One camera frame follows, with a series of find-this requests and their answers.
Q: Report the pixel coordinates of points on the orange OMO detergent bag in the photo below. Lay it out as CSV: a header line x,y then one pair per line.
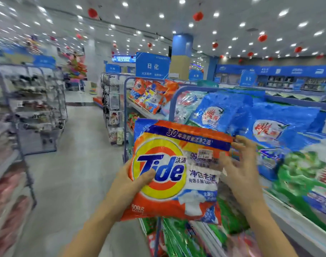
x,y
139,91

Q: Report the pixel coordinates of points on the blue beige column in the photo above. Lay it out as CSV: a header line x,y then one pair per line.
x,y
181,50

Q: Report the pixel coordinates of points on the rows of round ceiling lights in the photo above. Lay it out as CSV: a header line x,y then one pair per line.
x,y
182,1

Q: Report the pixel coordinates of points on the white goods display stand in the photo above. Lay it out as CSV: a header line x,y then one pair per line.
x,y
112,109

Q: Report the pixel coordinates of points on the grey metal shelf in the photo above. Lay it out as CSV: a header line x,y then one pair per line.
x,y
302,222

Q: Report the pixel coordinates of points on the large blue hanging sign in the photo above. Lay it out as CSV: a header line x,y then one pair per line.
x,y
195,75

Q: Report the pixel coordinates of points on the person's left hand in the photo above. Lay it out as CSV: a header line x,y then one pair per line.
x,y
120,192

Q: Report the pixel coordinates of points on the orange blue small detergent packet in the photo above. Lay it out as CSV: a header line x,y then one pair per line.
x,y
160,96
173,174

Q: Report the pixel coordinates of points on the small blue hanging sign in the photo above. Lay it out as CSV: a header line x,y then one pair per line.
x,y
113,68
248,78
44,61

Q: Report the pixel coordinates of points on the blue wall sign band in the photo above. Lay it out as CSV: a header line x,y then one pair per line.
x,y
291,71

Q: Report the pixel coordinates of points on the row of green boxes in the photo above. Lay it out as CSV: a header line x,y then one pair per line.
x,y
296,93

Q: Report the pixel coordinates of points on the person's right hand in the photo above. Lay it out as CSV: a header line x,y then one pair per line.
x,y
246,174

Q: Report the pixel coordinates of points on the blue aisle sign board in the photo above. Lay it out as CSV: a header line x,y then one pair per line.
x,y
152,65

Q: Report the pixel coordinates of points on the rows of small red lanterns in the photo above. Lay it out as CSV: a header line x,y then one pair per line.
x,y
93,12

